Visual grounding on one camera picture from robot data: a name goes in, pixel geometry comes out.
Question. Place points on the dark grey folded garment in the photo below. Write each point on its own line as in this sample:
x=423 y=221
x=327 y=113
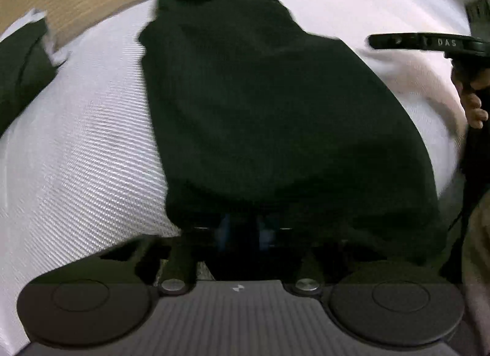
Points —
x=21 y=72

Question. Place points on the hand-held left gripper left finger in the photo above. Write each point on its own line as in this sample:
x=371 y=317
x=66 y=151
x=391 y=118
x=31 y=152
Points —
x=180 y=260

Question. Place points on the person's right hand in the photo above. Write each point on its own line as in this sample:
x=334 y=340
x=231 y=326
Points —
x=472 y=107

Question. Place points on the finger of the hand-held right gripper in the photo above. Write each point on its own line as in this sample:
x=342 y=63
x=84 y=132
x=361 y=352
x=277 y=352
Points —
x=394 y=41

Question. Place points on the black white-print t-shirt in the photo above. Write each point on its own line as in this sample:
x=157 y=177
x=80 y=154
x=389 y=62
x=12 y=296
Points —
x=268 y=118

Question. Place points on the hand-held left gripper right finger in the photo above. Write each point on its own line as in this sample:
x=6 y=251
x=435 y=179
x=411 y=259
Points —
x=308 y=268

